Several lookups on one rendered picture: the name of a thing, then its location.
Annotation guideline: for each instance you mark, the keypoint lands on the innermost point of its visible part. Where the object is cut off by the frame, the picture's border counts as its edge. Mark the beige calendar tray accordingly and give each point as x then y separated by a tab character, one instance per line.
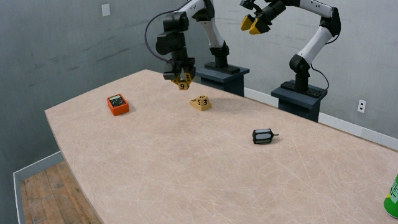
201	108

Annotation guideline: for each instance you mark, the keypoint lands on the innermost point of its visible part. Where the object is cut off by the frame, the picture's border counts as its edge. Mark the green soda can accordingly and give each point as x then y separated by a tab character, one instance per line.
391	201

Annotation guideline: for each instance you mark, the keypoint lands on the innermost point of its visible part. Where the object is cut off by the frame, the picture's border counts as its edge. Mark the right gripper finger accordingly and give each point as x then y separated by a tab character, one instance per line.
188	79
177	80

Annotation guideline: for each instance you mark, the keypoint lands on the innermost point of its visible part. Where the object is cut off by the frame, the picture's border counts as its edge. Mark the beige number cube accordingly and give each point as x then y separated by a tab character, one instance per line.
182	85
202	100

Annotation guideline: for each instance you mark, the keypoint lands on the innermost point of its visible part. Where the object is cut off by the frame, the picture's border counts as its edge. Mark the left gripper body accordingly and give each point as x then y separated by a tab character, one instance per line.
263	19

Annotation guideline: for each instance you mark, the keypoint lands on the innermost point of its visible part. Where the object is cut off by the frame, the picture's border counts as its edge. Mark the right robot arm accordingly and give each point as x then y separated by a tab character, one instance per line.
173	39

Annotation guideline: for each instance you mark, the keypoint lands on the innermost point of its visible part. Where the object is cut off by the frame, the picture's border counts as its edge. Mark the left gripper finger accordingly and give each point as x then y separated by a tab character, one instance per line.
253	30
246	24

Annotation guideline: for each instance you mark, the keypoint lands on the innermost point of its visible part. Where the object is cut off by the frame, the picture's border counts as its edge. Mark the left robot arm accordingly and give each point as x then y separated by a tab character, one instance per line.
300	63

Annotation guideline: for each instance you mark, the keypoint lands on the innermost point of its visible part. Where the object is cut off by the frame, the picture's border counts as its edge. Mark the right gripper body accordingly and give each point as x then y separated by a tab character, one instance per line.
188	65

